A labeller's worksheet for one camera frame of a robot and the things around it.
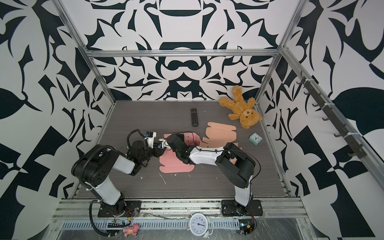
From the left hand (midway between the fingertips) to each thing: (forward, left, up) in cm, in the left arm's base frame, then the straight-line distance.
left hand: (165, 140), depth 91 cm
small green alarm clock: (+2, -57, -5) cm, 57 cm away
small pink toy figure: (-42, +12, -4) cm, 44 cm away
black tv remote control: (+18, -18, -4) cm, 26 cm away
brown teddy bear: (+22, -52, +2) cm, 57 cm away
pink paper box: (-10, -3, -8) cm, 14 cm away
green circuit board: (-40, +19, -5) cm, 44 cm away
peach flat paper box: (+6, -34, -6) cm, 35 cm away
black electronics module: (-43, -41, -7) cm, 59 cm away
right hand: (+3, -7, +5) cm, 9 cm away
